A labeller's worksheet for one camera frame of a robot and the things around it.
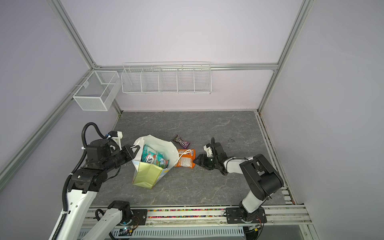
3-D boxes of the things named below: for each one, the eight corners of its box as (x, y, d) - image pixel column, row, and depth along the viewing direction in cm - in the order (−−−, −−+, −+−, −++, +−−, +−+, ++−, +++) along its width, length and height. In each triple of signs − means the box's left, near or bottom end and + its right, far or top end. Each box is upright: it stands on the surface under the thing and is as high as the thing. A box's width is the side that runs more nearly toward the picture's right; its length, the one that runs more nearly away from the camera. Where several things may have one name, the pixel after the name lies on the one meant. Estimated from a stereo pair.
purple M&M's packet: (173, 141, 105) (172, 138, 103) (177, 136, 107) (177, 134, 105) (185, 149, 101) (184, 147, 98) (189, 145, 103) (189, 142, 100)
